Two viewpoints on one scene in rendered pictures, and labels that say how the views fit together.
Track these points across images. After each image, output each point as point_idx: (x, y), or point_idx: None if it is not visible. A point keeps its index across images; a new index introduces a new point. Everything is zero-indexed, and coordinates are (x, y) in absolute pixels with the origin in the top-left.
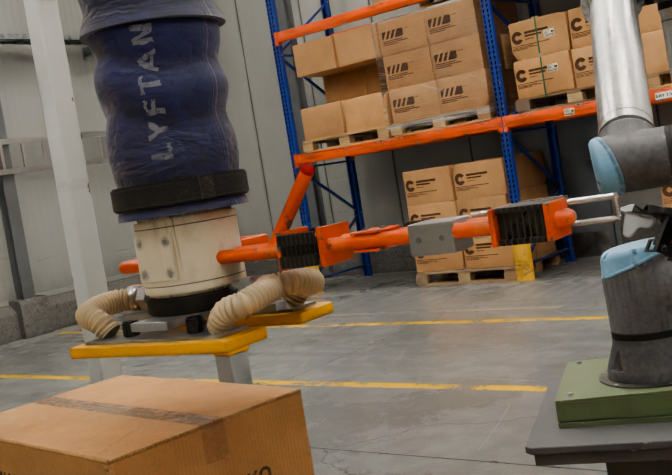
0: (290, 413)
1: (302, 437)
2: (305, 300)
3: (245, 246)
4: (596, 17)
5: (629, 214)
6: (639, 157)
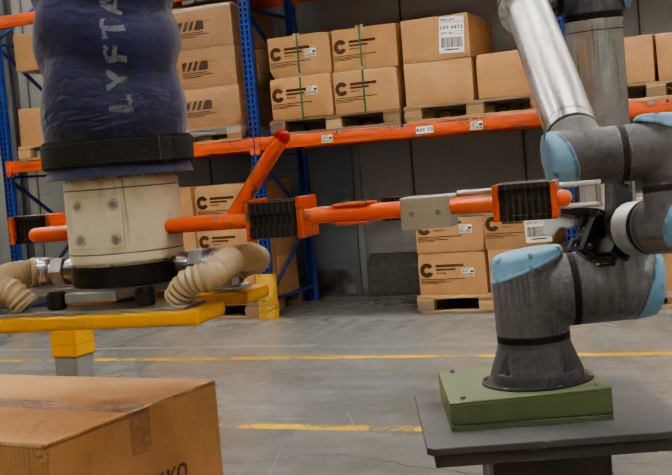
0: (206, 406)
1: (215, 433)
2: (243, 280)
3: (192, 216)
4: (522, 20)
5: None
6: (597, 152)
